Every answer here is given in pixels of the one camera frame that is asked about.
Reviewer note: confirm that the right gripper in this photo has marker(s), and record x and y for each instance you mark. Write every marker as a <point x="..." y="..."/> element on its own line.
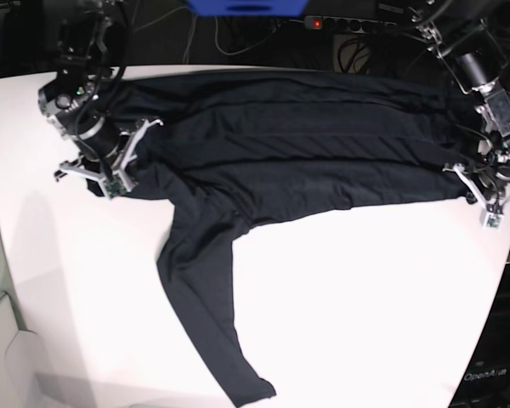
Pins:
<point x="106" y="157"/>

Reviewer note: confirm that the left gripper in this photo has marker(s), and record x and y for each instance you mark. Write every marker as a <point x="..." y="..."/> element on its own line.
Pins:
<point x="488" y="185"/>

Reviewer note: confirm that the dark navy long-sleeve shirt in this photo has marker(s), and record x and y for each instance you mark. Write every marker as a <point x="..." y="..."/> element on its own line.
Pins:
<point x="245" y="149"/>

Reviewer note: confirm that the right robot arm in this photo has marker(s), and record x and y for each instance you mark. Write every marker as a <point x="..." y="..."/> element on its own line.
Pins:
<point x="77" y="103"/>

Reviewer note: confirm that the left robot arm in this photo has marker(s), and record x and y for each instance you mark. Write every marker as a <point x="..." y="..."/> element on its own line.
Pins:
<point x="460" y="39"/>

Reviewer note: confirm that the black OpenArm case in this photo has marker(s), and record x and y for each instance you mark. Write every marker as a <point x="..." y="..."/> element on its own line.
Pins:
<point x="486" y="381"/>

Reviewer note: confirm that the black power strip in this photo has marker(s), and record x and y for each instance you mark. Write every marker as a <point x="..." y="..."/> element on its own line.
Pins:
<point x="341" y="25"/>

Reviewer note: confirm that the blue plastic box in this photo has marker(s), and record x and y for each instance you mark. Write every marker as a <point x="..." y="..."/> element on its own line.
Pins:
<point x="247" y="7"/>

